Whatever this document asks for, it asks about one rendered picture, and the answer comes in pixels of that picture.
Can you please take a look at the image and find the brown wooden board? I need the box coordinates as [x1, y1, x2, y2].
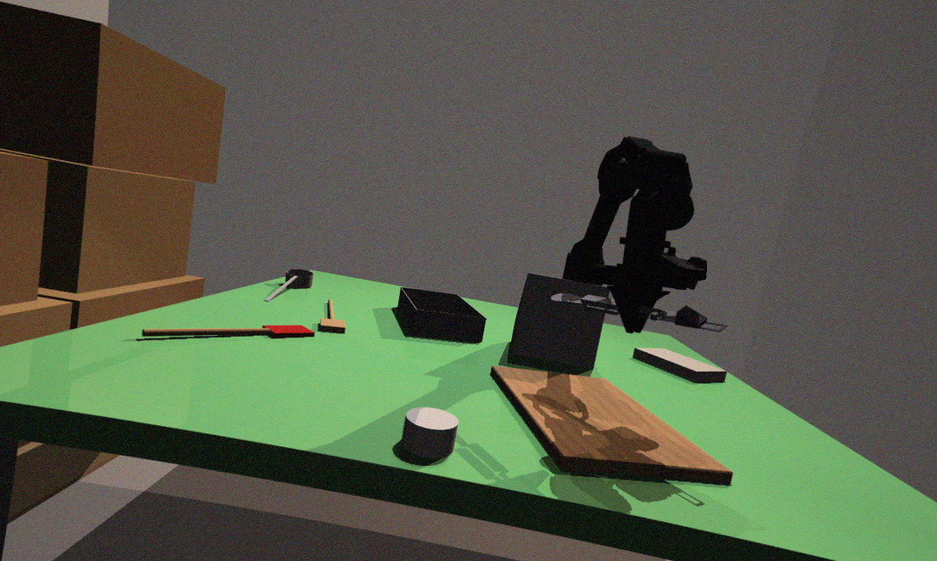
[490, 365, 733, 483]

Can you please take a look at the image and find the dark grey cylinder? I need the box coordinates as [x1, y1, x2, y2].
[401, 408, 458, 459]

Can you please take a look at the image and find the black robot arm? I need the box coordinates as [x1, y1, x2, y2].
[562, 136, 707, 290]

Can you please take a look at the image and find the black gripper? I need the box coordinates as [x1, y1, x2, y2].
[589, 231, 686, 333]

